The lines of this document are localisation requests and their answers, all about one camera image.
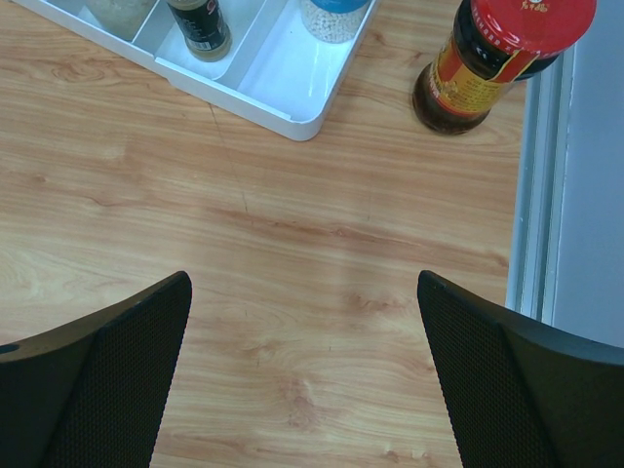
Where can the glass jar with white granules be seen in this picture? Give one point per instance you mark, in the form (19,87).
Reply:
(122,18)

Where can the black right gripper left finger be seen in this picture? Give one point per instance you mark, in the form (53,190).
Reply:
(92,392)

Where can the small black-cap spice jar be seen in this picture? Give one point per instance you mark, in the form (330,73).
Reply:
(203,26)

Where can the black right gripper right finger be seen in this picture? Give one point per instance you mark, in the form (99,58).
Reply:
(520,393)

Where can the white divided organizer tray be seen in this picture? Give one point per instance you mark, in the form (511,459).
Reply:
(276,74)

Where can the aluminium frame post right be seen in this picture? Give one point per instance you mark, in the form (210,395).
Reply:
(533,267)

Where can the red-lid sauce bottle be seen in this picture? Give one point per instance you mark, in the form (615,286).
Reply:
(494,44)

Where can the silver-lid salt shaker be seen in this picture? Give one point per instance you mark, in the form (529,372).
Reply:
(333,21)

